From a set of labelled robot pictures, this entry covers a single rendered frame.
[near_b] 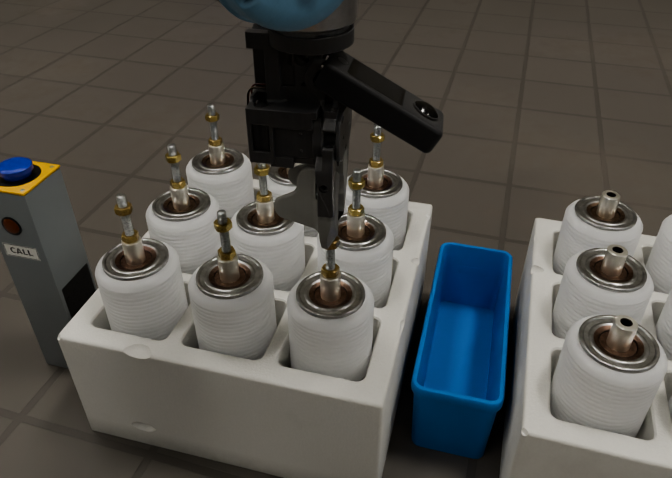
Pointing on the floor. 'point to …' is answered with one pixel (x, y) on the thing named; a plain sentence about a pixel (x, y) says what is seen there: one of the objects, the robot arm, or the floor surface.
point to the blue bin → (462, 351)
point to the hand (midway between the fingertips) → (336, 226)
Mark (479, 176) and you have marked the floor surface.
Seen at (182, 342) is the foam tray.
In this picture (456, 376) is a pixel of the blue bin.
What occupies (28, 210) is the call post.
